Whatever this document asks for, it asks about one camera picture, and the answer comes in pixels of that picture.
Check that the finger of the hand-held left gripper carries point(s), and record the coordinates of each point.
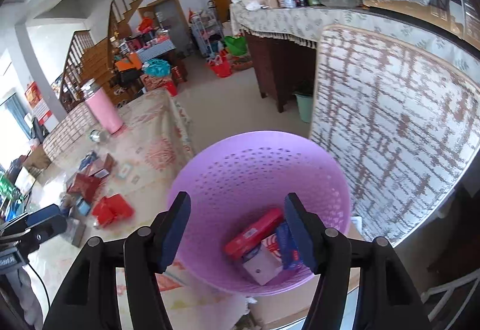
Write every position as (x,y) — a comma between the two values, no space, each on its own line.
(35,240)
(48,221)

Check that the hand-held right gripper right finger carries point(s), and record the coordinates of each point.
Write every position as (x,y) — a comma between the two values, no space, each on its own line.
(300,236)

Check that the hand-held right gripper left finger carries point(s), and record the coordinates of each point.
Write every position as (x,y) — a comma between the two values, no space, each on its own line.
(176,228)

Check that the dark red cigarette box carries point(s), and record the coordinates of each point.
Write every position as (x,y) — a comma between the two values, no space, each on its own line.
(84,185)

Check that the purple perforated plastic basket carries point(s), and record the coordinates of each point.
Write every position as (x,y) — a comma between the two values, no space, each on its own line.
(243,180)

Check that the person's left hand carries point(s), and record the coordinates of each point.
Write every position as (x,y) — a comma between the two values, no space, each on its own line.
(26,300)

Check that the blue snack packet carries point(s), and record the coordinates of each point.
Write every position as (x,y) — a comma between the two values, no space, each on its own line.
(285,247)

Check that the small blue and white box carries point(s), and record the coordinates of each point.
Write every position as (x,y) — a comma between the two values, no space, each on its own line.
(83,208)

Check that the flat bright red box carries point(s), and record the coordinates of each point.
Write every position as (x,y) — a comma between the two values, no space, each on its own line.
(255,232)

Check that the white box with red print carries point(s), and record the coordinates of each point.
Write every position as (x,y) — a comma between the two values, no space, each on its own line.
(260,266)

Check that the cardboard box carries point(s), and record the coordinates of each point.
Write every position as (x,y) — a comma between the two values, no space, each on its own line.
(37,163)

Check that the blue cigarette box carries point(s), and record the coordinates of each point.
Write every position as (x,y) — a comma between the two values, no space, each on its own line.
(88,161)

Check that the maroon and silver box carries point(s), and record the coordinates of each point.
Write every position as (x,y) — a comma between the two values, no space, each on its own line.
(99,165)

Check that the patterned tablecloth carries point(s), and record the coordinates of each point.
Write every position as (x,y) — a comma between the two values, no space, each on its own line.
(150,150)

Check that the chair with brown-checked cover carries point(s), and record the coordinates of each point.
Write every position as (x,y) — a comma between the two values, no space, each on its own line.
(390,127)
(63,135)

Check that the spice jar with green cap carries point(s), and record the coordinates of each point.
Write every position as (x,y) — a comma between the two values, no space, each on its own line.
(96,136)

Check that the blue curtain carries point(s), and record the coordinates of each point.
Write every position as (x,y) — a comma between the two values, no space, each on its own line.
(15,112)

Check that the pink bottle with clear lid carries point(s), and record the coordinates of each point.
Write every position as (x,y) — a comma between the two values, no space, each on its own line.
(103,112)

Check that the green plastic bucket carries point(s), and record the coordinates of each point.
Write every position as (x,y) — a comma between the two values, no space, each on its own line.
(304,107)

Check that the red carton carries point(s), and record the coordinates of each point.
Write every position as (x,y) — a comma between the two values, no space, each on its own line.
(179,75)

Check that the teal bag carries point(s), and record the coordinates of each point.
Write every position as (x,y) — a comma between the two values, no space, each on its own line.
(157,68)

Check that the red plastic basket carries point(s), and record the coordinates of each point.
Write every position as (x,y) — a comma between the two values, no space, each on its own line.
(220,69)

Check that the wooden staircase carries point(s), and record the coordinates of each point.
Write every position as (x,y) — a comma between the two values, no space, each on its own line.
(97,60)

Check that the dark wooden sideboard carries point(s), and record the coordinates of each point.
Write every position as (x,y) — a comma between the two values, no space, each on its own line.
(273,67)

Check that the cluttered blue-checked table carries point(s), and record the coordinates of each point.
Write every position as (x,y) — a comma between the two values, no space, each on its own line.
(150,47)

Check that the green plastic basket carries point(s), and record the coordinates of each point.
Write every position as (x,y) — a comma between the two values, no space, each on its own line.
(236,45)

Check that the grey door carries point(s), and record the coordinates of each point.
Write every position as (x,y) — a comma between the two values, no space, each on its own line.
(168,18)

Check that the leaf-print fringed cloth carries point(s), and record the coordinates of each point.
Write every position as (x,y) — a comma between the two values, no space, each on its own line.
(285,20)

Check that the metal can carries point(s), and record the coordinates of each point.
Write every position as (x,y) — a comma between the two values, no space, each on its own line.
(288,0)

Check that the red wall calendar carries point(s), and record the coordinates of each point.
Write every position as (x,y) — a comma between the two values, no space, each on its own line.
(37,101)

